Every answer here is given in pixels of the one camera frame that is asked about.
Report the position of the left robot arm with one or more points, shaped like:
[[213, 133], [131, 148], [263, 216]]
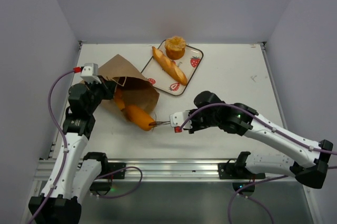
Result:
[[61, 199]]

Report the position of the metal tongs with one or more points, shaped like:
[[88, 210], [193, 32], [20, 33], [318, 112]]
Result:
[[159, 123]]

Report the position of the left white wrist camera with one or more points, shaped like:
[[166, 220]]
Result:
[[89, 73]]

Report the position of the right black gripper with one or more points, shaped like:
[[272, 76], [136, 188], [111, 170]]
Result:
[[191, 123]]

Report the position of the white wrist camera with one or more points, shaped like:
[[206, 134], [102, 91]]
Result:
[[89, 73], [177, 121]]

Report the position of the brown paper bag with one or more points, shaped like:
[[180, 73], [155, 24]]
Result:
[[135, 88]]

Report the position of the fake croissant bread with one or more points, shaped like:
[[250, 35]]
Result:
[[118, 99]]

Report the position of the orange fake bread roll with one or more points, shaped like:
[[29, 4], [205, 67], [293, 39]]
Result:
[[139, 117]]

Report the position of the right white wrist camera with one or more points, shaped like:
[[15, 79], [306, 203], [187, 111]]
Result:
[[177, 121]]

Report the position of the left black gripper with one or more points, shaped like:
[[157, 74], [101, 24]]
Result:
[[108, 87]]

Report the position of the aluminium rail frame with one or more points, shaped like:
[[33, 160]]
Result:
[[164, 170]]

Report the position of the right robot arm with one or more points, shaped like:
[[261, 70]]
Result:
[[303, 159]]

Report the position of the strawberry print tray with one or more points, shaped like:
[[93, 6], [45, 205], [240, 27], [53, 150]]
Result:
[[162, 81]]

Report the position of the fake baguette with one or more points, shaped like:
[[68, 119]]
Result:
[[169, 67]]

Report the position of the round fake bread bun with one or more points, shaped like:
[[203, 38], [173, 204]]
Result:
[[175, 47]]

